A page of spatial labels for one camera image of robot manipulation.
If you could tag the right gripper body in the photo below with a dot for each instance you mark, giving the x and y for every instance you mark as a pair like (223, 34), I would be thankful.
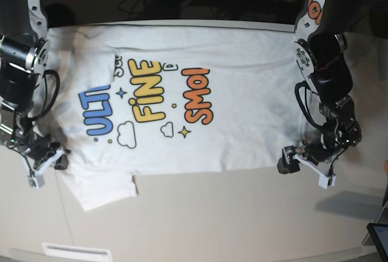
(44, 151)

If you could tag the white paper label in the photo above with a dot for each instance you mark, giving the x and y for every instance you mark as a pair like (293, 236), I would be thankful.
(76, 253)

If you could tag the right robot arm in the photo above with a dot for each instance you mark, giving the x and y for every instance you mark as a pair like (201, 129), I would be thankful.
(21, 62)

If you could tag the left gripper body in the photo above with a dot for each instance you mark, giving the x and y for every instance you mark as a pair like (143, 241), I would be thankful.
(312, 154)

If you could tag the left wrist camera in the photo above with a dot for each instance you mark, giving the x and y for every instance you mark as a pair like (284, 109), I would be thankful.
(36, 181)

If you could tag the white printed T-shirt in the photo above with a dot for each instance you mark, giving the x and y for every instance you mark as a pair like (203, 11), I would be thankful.
(81, 71)

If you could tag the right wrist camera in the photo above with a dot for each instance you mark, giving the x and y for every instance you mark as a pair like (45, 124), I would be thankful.
(325, 181)

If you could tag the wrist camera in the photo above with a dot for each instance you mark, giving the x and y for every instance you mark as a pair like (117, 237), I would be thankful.
(325, 181)
(36, 181)

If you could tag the black tablet screen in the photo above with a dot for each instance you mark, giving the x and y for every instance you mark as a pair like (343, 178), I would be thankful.
(378, 233)

